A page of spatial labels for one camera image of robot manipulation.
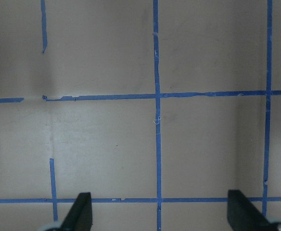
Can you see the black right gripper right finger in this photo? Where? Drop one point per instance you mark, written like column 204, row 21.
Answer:
column 242, row 215

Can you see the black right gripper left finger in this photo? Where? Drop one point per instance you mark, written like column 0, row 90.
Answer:
column 79, row 217

